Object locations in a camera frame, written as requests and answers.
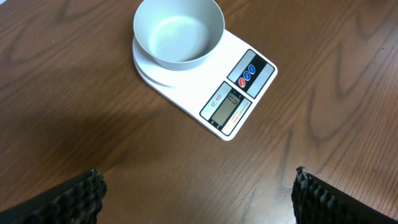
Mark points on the pale grey bowl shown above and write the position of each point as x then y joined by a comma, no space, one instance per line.
179,34

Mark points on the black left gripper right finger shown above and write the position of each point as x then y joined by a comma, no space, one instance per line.
317,202

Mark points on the white digital kitchen scale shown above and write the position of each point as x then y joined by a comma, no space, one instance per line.
220,93

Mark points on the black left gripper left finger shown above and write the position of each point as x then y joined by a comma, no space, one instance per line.
78,200

